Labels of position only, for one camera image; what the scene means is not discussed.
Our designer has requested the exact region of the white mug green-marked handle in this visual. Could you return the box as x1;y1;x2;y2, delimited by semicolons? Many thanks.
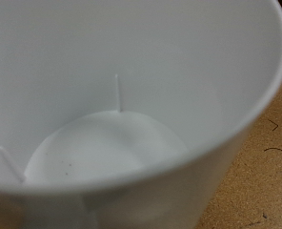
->
0;0;282;229

